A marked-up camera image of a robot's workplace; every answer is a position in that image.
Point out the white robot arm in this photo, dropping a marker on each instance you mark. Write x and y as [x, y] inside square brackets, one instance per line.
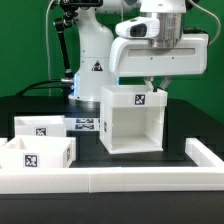
[96, 41]

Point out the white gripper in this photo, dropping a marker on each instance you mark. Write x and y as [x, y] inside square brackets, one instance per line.
[136, 58]

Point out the white drawer cabinet box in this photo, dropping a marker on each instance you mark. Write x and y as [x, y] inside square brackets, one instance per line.
[132, 118]

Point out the white marker plate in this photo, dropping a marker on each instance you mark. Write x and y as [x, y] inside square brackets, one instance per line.
[82, 124]

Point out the white workspace border wall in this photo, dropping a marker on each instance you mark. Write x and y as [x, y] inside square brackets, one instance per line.
[206, 175]

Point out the white rear drawer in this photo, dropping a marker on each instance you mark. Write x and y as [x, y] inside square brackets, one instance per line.
[40, 125]

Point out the white drawer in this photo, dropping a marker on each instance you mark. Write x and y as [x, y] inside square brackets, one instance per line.
[27, 151]
[40, 125]

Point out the white front drawer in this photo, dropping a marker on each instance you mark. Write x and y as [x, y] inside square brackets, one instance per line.
[27, 151]

